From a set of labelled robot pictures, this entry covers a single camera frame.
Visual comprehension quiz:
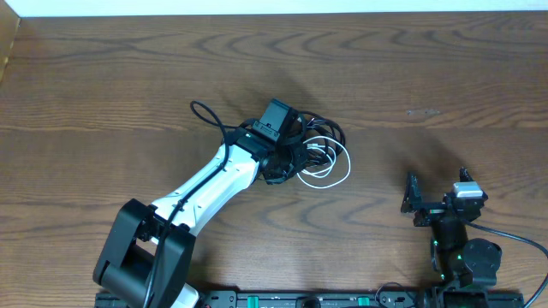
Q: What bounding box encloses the white USB cable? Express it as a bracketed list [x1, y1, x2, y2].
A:
[295, 135, 352, 190]

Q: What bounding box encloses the black USB cable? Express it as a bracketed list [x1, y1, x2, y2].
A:
[282, 110, 347, 172]

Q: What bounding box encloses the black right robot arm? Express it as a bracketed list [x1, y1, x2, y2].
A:
[401, 168, 502, 307]

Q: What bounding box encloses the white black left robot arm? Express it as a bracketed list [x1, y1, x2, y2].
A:
[92, 99, 307, 308]

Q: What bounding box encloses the black left camera cable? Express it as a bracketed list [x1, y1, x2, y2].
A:
[143, 100, 253, 308]

